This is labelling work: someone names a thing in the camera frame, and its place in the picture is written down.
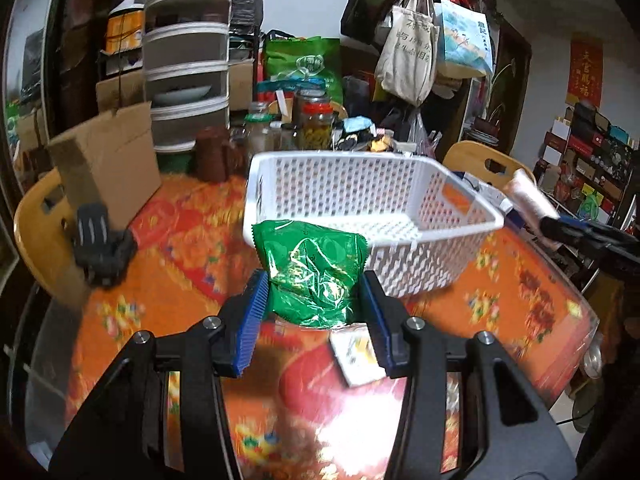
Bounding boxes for blue face mask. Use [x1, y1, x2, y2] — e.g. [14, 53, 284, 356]
[341, 116, 376, 135]

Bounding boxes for small white yellow packet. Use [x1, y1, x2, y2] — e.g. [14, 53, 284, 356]
[329, 325, 388, 388]

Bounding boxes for red wall poster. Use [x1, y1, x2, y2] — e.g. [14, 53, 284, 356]
[565, 37, 604, 109]

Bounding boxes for glass pickle jar red lid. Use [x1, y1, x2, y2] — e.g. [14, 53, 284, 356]
[298, 89, 337, 151]

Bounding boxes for white power strip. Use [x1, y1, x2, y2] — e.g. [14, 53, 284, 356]
[462, 172, 516, 216]

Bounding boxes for wooden chair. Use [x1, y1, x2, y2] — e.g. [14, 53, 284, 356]
[14, 169, 91, 308]
[442, 141, 538, 188]

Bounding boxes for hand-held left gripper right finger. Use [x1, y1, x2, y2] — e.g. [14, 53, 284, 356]
[357, 270, 581, 480]

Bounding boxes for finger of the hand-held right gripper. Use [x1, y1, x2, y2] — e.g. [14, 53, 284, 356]
[539, 214, 611, 252]

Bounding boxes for blue white paper bag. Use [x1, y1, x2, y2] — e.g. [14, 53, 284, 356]
[432, 0, 495, 79]

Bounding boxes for green shopping bag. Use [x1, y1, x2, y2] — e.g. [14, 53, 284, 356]
[263, 32, 345, 106]

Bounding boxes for shelf of gift boxes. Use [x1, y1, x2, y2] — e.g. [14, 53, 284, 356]
[531, 101, 640, 233]

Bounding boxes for white perforated plastic basket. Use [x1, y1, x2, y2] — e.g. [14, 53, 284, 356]
[242, 151, 506, 298]

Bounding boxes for green foil snack packet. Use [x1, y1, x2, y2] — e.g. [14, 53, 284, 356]
[251, 219, 370, 331]

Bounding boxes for brown cardboard box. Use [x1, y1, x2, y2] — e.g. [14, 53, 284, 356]
[47, 101, 162, 231]

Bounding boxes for beige canvas tote bag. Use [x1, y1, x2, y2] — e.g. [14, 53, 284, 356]
[374, 0, 440, 106]

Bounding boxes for flat cardboard sheet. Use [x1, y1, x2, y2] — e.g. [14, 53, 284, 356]
[95, 72, 151, 113]

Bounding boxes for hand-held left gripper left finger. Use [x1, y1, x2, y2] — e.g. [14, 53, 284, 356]
[47, 269, 271, 480]

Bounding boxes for plastic jar green lid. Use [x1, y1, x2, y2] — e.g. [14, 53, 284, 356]
[244, 101, 275, 161]

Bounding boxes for black hanging bag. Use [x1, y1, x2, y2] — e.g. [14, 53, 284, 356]
[341, 0, 401, 46]

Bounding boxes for tiered mesh storage rack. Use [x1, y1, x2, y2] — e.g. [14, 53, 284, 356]
[143, 0, 236, 153]

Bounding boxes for orange floral tablecloth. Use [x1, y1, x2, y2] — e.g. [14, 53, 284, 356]
[65, 172, 598, 480]

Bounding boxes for black plastic clamp mount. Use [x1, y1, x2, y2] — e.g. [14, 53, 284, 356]
[72, 202, 138, 288]

